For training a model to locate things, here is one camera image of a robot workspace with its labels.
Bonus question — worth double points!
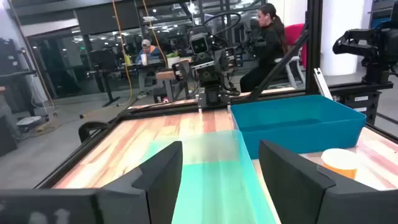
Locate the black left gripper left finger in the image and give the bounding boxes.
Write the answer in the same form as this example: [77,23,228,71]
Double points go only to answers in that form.
[95,141,183,224]

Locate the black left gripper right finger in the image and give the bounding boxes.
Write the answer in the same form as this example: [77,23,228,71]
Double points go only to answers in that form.
[258,139,377,224]

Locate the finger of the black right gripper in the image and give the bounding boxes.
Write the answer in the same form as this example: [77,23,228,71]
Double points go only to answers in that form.
[172,60,191,82]
[224,46,239,68]

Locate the orange medicine bottle white cap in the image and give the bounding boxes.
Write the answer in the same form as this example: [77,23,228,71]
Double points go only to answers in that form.
[321,148,361,180]

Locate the blue plastic bin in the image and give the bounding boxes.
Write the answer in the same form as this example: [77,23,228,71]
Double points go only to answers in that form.
[229,95,367,160]

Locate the translucent green plastic bin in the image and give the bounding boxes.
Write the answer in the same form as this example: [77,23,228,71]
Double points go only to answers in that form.
[139,129,277,224]

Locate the green plant white pot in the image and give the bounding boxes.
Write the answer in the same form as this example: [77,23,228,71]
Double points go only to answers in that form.
[165,49,182,68]

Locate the wooden top side table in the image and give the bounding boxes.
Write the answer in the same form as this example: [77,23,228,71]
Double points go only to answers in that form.
[155,58,192,103]

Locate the person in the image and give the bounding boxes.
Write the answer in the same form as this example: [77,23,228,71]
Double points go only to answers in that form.
[239,2,289,93]
[134,39,162,100]

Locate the red chair white legs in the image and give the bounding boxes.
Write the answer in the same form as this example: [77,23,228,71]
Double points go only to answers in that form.
[275,23,308,90]

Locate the black office desk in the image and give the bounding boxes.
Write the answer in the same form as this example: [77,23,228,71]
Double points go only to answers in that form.
[88,62,165,108]

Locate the black computer monitor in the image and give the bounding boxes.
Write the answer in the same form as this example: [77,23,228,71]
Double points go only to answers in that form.
[89,49,118,72]

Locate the white flat bar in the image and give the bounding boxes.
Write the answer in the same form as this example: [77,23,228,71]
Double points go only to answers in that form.
[313,67,333,100]

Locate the black box with labels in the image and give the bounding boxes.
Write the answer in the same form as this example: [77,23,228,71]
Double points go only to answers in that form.
[338,91,382,125]

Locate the white flat floor device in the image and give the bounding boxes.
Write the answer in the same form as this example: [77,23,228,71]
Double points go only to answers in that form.
[16,115,43,127]

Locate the black workstation rack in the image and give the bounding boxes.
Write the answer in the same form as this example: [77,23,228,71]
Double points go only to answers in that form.
[0,37,38,116]

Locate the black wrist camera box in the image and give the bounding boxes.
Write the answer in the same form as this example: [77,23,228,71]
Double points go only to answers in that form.
[188,32,210,55]

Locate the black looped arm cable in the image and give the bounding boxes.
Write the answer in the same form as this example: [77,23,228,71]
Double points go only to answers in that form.
[203,11,242,37]

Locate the black diagonal frame brace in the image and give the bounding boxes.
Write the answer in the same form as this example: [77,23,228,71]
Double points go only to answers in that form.
[248,29,310,102]

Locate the yellow hanging cable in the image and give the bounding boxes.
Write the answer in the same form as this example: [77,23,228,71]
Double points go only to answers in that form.
[142,0,169,66]
[111,0,134,105]

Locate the black upright frame post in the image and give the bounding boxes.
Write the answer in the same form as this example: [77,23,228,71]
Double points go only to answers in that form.
[306,0,324,96]

